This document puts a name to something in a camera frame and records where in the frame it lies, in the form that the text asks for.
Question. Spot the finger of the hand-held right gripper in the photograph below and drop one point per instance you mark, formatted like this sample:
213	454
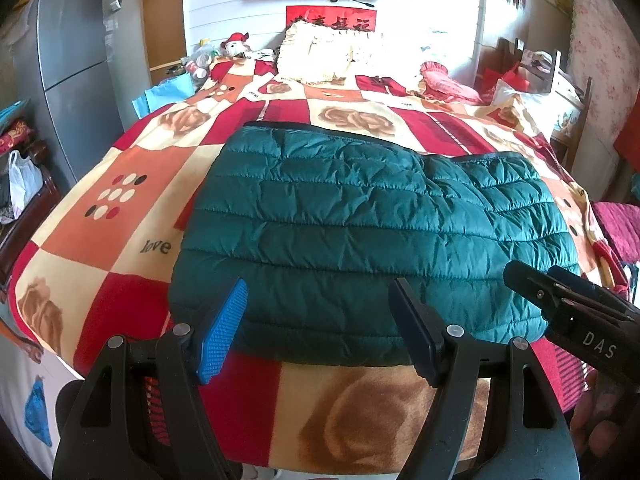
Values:
530	282
580	285

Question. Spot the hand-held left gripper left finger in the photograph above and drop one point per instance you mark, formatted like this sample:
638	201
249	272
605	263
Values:
222	330

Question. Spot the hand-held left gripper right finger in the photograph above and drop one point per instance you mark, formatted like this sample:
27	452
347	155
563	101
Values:
415	330

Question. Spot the teal quilted puffer jacket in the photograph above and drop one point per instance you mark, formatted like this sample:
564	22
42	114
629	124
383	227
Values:
360	230

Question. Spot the person's right hand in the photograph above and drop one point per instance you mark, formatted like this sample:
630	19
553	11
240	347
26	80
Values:
597	430

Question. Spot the magenta cloth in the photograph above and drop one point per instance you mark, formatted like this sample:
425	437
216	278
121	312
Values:
620	230

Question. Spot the red rose patterned blanket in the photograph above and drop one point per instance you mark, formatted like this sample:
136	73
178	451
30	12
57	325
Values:
125	200

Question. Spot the white floral pillow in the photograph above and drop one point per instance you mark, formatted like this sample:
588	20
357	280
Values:
535	107

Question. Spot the wooden chair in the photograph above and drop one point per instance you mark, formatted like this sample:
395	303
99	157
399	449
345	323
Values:
570	105

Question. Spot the red bag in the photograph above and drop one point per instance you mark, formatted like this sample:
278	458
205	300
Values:
505	82

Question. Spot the white bed sheet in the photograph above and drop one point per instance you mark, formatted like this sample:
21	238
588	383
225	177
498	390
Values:
30	400

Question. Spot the dark wooden furniture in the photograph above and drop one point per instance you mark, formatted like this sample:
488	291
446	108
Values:
30	240

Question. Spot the pink ruffled pillow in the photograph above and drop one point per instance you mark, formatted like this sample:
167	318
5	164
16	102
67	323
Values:
450	85

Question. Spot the light blue bag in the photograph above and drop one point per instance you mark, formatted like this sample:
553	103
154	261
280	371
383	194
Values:
160	95

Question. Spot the white plastic bag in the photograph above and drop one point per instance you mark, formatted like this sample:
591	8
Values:
24	185

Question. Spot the clear plastic bag of bottles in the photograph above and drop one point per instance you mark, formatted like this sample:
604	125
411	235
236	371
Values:
200	60

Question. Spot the white and red plush toy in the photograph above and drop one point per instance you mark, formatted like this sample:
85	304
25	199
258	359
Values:
235	45

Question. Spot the cream ruffled pillow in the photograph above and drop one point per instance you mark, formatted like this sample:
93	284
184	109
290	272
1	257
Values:
325	55

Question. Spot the grey refrigerator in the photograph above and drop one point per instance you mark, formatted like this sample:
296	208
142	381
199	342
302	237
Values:
75	70

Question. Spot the wooden door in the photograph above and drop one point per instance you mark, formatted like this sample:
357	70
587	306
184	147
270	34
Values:
165	25

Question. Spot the red wall banner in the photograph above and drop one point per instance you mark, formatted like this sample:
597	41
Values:
330	17

